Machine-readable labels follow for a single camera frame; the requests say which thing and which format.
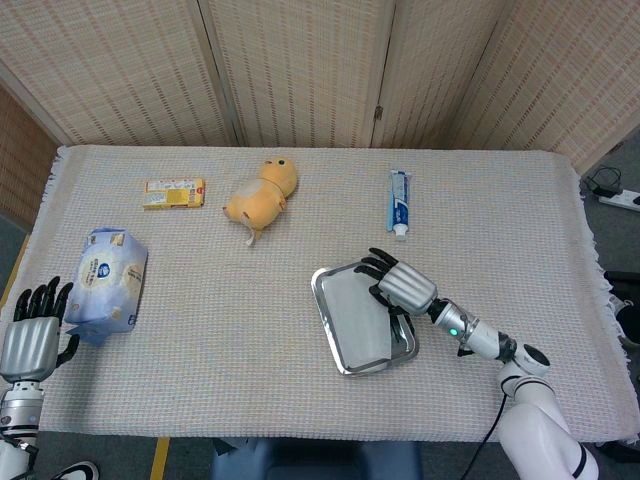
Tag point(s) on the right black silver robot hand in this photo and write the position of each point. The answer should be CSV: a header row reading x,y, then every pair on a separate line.
x,y
407,287

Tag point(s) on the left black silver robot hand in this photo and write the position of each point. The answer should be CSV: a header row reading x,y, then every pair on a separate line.
x,y
30,345

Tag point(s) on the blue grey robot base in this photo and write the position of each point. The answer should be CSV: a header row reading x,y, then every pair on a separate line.
x,y
310,462

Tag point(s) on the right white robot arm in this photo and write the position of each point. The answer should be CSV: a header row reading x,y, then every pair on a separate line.
x,y
480,335

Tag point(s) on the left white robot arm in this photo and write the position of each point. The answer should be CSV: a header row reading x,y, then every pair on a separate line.
x,y
17,410

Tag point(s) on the stainless steel tray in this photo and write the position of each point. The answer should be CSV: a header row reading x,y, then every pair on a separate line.
x,y
404,347

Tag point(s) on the blue white toothpaste tube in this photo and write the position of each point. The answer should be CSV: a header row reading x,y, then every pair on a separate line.
x,y
400,200

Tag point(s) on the blue tissue pack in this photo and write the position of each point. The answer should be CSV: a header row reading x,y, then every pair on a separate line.
x,y
107,285

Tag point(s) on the black white shoe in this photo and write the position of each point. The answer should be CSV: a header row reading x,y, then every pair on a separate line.
x,y
80,471

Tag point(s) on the yellow plush animal toy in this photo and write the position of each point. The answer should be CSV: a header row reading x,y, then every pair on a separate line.
x,y
260,200

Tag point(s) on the beige woven tablecloth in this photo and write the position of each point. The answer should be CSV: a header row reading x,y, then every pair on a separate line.
x,y
225,350

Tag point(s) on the yellow cardboard box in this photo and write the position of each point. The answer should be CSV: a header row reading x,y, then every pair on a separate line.
x,y
175,195

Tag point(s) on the black case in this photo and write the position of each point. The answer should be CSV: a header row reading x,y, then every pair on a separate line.
x,y
625,282

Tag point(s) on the dark round bin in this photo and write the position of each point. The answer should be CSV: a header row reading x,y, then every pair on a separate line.
x,y
631,322

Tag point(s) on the white power strip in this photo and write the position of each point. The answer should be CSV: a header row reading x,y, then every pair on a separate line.
x,y
622,200

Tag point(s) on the beige woven folding screen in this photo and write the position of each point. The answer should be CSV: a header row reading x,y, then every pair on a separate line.
x,y
300,65

